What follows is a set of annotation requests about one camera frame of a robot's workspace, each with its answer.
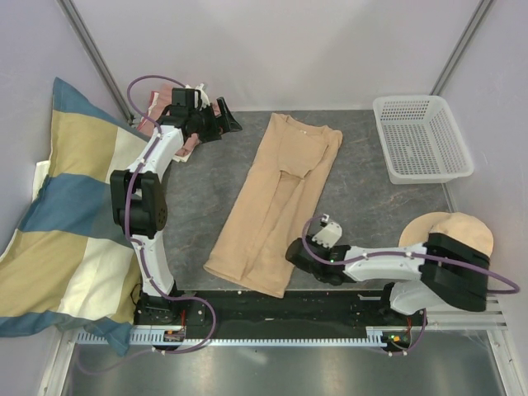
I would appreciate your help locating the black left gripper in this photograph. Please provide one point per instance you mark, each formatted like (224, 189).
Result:
(219, 126)

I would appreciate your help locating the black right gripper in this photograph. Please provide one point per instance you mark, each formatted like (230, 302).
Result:
(312, 242)

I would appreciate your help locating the beige t shirt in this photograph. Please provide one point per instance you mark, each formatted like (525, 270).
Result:
(279, 195)

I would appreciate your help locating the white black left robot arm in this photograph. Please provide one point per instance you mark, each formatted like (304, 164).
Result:
(138, 199)

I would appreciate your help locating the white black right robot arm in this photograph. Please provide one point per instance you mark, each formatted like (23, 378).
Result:
(419, 276)

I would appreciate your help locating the beige bucket hat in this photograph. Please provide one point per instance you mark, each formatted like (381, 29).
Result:
(463, 228)

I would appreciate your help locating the white plastic basket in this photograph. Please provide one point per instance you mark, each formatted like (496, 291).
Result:
(420, 140)

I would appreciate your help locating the blue yellow striped pillow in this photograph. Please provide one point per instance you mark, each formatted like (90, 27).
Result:
(68, 265)

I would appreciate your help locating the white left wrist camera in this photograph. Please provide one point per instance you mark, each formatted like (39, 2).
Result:
(200, 96)

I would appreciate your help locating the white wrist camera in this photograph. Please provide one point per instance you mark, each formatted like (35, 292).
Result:
(200, 96)
(329, 234)

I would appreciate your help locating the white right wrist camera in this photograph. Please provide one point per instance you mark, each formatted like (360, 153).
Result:
(329, 234)

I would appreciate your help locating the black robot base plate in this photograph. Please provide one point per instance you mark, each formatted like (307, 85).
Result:
(299, 312)

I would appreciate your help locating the grey slotted cable duct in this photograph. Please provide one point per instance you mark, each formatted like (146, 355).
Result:
(175, 337)

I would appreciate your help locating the aluminium rail right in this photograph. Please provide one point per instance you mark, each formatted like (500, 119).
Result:
(447, 318)

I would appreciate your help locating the left aluminium frame post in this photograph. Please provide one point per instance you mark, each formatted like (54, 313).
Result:
(87, 41)

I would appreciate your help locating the aluminium frame post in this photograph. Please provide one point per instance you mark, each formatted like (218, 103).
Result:
(87, 41)
(471, 29)

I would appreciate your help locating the right aluminium frame post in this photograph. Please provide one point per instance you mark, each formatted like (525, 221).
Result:
(471, 29)

